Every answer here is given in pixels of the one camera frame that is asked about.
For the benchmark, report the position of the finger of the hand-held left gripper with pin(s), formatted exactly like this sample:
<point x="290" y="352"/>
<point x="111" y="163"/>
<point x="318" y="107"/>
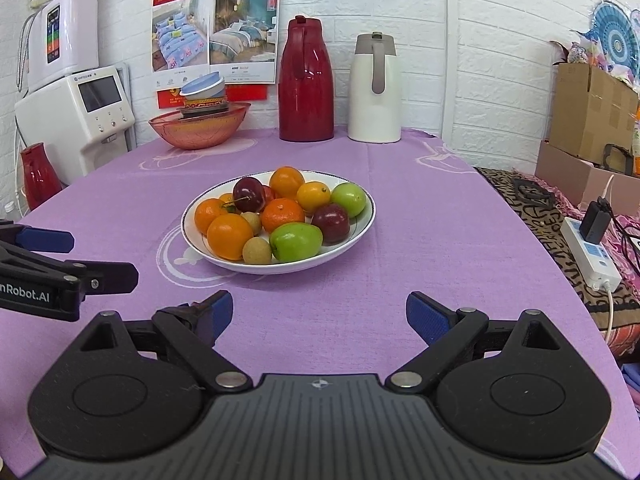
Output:
<point x="47" y="240"/>
<point x="105" y="277"/>

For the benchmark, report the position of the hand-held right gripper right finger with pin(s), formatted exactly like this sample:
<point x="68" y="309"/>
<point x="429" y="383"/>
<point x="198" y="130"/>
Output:
<point x="425" y="317"/>

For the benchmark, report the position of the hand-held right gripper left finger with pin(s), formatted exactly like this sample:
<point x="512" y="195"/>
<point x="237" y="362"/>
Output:
<point x="217" y="312"/>

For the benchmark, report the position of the brown longan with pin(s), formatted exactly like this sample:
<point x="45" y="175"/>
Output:
<point x="257" y="250"/>
<point x="251" y="222"/>

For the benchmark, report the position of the orange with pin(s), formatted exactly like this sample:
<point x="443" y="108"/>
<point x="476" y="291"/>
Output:
<point x="210" y="215"/>
<point x="282" y="215"/>
<point x="286" y="182"/>
<point x="230" y="236"/>

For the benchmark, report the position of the green jujube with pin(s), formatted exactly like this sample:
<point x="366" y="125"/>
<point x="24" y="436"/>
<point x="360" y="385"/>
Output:
<point x="296" y="241"/>
<point x="348" y="199"/>

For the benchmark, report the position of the white plate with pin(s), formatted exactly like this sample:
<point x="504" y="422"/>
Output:
<point x="350" y="240"/>

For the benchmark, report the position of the small yellow-orange citrus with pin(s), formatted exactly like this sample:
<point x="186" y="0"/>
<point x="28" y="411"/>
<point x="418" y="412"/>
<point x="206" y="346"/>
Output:
<point x="226" y="200"/>
<point x="313" y="196"/>

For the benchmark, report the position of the dark red plum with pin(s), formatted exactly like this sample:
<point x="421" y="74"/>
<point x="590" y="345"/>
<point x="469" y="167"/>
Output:
<point x="248" y="192"/>
<point x="330" y="222"/>

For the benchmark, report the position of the small red tomato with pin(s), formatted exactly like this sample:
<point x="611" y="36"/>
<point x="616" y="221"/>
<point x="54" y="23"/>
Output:
<point x="269" y="193"/>

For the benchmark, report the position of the clear plastic bottle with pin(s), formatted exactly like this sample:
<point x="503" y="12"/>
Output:
<point x="7" y="210"/>

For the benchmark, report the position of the red vase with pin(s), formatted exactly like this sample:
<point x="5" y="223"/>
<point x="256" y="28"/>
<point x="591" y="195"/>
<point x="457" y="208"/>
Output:
<point x="37" y="175"/>

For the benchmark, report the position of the purple tablecloth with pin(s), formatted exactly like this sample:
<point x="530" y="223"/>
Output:
<point x="425" y="220"/>

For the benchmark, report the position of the white water dispenser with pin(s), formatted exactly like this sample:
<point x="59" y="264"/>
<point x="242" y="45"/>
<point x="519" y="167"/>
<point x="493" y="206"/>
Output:
<point x="60" y="125"/>

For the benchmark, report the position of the patterned cloth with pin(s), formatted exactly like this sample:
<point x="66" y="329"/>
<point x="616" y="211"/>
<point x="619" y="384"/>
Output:
<point x="545" y="230"/>

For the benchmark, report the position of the red translucent bowl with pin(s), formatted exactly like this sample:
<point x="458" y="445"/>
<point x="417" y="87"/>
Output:
<point x="200" y="135"/>

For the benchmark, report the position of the white power strip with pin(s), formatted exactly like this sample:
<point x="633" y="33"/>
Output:
<point x="595" y="260"/>

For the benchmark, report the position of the black power adapter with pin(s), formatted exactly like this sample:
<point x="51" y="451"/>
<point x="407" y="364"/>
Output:
<point x="595" y="222"/>

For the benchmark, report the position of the dark patterned bowl stack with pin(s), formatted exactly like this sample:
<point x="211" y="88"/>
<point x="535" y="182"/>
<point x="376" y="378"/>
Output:
<point x="205" y="108"/>

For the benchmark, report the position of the flat cardboard box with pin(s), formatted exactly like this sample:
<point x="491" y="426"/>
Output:
<point x="570" y="175"/>

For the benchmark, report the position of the blue-lidded bowl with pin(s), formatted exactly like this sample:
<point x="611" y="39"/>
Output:
<point x="202" y="85"/>

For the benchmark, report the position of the white thermos jug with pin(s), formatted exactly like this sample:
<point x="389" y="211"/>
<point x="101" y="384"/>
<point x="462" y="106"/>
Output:
<point x="365" y="105"/>

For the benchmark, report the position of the red thermos jug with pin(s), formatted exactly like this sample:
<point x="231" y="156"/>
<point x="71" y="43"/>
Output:
<point x="305" y="85"/>

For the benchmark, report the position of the tall cardboard box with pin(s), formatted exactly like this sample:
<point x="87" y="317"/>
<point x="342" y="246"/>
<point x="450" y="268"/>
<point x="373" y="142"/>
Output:
<point x="585" y="110"/>

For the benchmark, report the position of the white wall water purifier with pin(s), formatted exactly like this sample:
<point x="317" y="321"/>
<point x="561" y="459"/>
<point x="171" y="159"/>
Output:
<point x="70" y="35"/>

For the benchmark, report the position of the bedding wall poster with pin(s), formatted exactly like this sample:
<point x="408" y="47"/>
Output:
<point x="240" y="35"/>

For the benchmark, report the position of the blue patterned wall decoration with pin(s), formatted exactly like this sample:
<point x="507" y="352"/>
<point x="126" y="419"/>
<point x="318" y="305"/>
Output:
<point x="617" y="35"/>

